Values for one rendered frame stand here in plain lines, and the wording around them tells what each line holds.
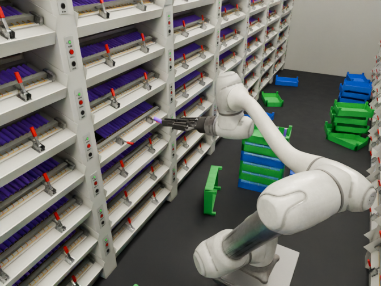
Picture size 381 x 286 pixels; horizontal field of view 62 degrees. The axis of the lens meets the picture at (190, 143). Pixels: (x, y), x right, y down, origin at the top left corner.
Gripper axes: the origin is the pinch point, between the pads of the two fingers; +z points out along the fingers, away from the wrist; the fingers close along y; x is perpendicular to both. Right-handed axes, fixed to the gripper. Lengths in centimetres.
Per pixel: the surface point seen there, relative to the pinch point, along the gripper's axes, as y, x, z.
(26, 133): 55, -17, 24
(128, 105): 5.3, -10.0, 18.3
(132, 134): 2.7, 7.3, 22.8
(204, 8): -100, -43, 24
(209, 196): -31, 65, 1
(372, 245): -33, 77, -91
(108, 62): 13.8, -32.5, 16.4
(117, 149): 17.4, 8.3, 21.1
